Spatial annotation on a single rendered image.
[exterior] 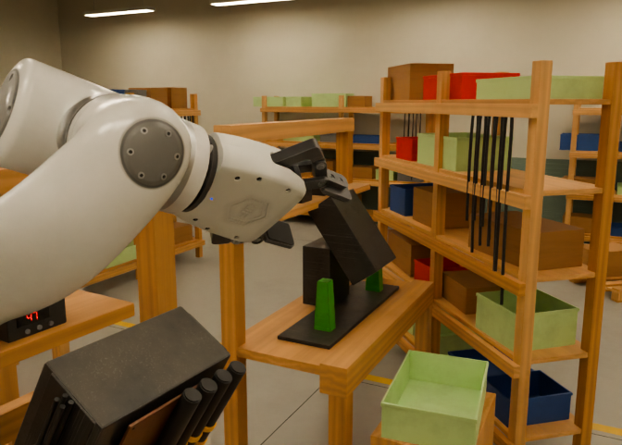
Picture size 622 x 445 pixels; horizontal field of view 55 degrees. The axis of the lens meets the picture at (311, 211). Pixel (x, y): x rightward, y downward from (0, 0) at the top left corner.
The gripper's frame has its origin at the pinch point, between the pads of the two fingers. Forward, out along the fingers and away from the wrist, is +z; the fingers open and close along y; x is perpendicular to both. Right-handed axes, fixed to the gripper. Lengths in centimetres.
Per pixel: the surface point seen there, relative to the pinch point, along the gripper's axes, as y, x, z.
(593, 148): -87, 397, 750
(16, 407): -134, 31, 19
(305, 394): -267, 100, 270
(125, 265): -496, 349, 267
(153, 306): -119, 60, 56
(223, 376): -61, 10, 34
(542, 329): -91, 66, 285
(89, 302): -110, 53, 29
